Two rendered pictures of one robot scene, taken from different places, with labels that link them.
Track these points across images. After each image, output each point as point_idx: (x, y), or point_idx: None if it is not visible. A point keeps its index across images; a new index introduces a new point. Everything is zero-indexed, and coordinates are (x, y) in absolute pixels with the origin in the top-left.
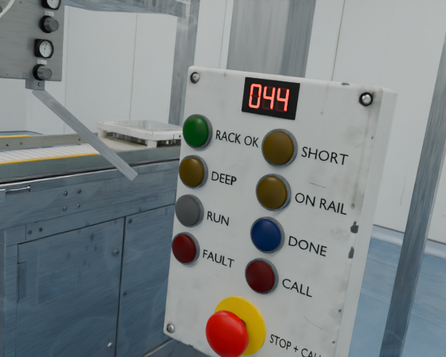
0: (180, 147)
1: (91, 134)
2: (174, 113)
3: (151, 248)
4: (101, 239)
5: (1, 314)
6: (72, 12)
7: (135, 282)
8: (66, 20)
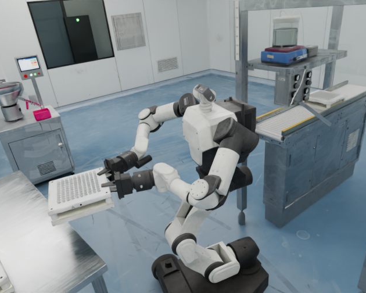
0: (339, 104)
1: (316, 113)
2: (326, 81)
3: (325, 143)
4: (310, 143)
5: (284, 171)
6: (231, 0)
7: (319, 157)
8: (228, 4)
